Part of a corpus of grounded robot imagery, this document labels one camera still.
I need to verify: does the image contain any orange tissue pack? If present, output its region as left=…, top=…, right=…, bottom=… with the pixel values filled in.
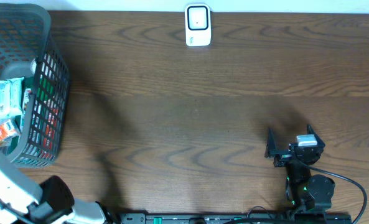
left=0, top=119, right=21, bottom=146

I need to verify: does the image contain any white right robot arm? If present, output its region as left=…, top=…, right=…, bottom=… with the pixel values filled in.
left=264, top=124, right=335, bottom=215

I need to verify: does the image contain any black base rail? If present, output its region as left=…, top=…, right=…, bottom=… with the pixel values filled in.
left=119, top=211, right=352, bottom=224

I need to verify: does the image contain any grey plastic shopping basket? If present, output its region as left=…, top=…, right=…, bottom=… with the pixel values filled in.
left=0, top=3, right=70, bottom=168

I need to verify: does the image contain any red snack wrapper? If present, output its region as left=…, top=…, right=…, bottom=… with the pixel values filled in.
left=42, top=108, right=59, bottom=159

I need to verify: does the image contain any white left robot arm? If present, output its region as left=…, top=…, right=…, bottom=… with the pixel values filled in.
left=0, top=151, right=121, bottom=223

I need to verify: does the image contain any light green wipes packet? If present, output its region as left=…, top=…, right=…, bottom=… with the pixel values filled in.
left=0, top=77, right=24, bottom=119

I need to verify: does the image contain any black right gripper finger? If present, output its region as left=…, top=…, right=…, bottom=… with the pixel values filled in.
left=264, top=128, right=277, bottom=158
left=306, top=124, right=321, bottom=143

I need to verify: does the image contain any large green 3M package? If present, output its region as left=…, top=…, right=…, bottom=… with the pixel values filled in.
left=5, top=78, right=61, bottom=160

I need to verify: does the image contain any white barcode scanner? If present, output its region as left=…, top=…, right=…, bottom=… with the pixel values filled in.
left=184, top=4, right=212, bottom=47

